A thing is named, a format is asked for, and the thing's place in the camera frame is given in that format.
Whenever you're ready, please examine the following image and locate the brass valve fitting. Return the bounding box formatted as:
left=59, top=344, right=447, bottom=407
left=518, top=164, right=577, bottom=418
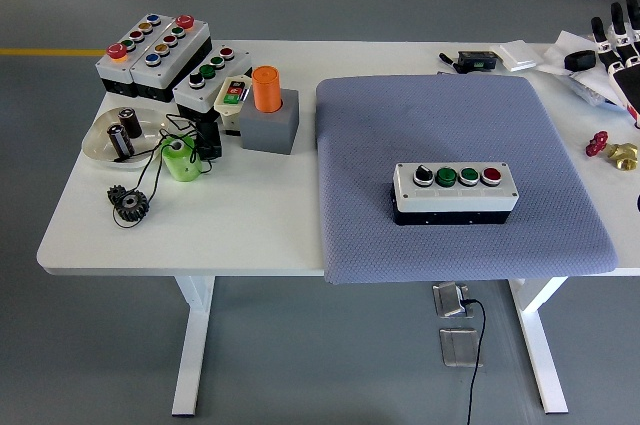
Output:
left=606, top=140, right=640, bottom=170

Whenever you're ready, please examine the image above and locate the clear shallow dish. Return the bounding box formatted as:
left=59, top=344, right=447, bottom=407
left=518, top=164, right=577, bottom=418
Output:
left=81, top=105, right=171, bottom=171

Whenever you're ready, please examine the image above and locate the green plastic cylinder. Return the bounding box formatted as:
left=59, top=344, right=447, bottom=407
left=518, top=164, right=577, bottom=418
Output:
left=159, top=135, right=203, bottom=183

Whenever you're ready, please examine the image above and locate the five-button control box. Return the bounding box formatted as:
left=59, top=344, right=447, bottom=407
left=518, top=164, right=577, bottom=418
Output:
left=128, top=14, right=213, bottom=104
left=94, top=12, right=166, bottom=99

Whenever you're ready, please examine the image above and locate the black marker pen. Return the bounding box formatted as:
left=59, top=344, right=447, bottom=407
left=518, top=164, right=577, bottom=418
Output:
left=438, top=51, right=464, bottom=72

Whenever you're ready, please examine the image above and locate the grey block holder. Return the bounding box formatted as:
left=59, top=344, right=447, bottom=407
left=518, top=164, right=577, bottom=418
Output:
left=239, top=88, right=301, bottom=155

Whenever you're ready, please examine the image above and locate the black rubber ring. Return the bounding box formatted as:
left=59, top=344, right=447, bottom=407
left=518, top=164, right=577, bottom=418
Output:
left=564, top=49, right=598, bottom=72

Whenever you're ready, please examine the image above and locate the large black bevel gear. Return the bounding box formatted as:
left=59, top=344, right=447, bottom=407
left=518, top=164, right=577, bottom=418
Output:
left=113, top=189, right=151, bottom=222

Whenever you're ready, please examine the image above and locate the open metal floor socket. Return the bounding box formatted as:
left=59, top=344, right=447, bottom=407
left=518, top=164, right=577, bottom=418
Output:
left=431, top=281, right=475, bottom=319

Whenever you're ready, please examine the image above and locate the white table leg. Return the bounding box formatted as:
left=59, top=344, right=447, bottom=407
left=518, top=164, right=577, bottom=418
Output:
left=171, top=274, right=217, bottom=418
left=507, top=276, right=570, bottom=415

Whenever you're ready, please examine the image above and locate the cream red-green push switch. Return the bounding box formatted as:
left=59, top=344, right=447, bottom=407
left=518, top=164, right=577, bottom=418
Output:
left=213, top=74, right=252, bottom=135

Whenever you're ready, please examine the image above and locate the grey-blue textured mat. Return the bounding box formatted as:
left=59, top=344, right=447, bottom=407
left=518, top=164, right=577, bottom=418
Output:
left=314, top=73, right=618, bottom=286

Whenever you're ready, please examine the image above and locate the thin black cable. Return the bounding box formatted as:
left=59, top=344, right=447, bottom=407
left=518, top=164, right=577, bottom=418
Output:
left=110, top=113, right=216, bottom=230

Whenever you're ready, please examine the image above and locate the orange plastic cylinder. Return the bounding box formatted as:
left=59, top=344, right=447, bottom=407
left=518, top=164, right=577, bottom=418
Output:
left=251, top=65, right=284, bottom=114

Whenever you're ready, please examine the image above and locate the white flat box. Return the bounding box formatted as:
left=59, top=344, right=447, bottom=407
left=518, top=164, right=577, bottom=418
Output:
left=488, top=39, right=544, bottom=72

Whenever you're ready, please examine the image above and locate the black floor power cable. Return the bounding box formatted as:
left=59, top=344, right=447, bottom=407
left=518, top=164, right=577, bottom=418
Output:
left=462, top=297, right=487, bottom=425

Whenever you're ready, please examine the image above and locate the four-button control box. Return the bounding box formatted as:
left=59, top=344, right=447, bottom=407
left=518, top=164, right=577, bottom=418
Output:
left=391, top=161, right=520, bottom=227
left=172, top=44, right=254, bottom=124

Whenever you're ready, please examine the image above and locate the closed metal floor plate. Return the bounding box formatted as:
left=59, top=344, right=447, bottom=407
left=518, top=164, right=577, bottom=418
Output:
left=438, top=326, right=484, bottom=369

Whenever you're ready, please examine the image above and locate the small black electronic module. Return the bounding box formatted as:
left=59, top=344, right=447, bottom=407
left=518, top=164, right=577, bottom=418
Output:
left=457, top=49, right=500, bottom=73

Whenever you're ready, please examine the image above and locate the black power adapter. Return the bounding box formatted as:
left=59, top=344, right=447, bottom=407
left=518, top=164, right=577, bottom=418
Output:
left=193, top=119, right=224, bottom=162

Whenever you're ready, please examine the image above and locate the dark cylindrical capacitor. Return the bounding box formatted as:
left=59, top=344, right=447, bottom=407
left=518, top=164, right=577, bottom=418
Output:
left=117, top=107, right=144, bottom=140
left=106, top=123, right=135, bottom=158

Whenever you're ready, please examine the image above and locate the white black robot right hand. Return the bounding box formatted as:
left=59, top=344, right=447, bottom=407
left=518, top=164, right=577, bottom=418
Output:
left=589, top=0, right=640, bottom=130

